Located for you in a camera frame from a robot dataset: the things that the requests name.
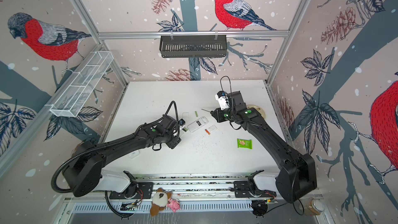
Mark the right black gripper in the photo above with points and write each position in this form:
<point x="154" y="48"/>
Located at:
<point x="218" y="116"/>

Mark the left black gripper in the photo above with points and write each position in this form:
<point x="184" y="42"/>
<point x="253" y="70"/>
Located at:
<point x="175" y="142"/>

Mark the white red remote control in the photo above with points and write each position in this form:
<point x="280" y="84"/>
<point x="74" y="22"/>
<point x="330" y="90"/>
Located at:
<point x="197" y="124"/>

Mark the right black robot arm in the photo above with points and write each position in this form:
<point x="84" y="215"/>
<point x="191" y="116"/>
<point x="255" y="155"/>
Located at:
<point x="297" y="172"/>

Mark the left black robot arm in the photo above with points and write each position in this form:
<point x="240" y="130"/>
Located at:
<point x="81" y="173"/>

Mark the cream ceramic plate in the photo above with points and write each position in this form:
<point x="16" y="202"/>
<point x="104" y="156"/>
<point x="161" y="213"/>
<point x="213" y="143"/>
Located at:
<point x="257" y="108"/>

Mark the green snack packet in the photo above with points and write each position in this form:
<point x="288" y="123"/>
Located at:
<point x="241" y="143"/>

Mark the brown white plush dog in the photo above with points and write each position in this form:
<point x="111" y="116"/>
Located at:
<point x="159" y="201"/>

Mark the pink plush toy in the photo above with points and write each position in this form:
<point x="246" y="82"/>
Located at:
<point x="174" y="205"/>

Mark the amber plastic jar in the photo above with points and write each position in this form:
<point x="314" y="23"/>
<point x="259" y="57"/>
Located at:
<point x="313" y="206"/>

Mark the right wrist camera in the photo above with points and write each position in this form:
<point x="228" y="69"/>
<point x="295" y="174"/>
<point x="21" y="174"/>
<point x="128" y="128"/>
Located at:
<point x="223" y="100"/>

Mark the black wire wall basket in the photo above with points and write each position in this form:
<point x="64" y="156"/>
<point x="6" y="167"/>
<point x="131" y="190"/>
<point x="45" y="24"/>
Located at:
<point x="187" y="46"/>

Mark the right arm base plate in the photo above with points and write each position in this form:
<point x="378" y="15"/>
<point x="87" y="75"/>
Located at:
<point x="245" y="189"/>

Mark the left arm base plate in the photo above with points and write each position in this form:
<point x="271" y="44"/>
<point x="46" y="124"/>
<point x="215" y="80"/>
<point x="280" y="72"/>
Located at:
<point x="140" y="190"/>

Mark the white wire wall basket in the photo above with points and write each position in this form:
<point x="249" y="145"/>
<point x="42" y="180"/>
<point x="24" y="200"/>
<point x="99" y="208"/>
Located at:
<point x="84" y="80"/>

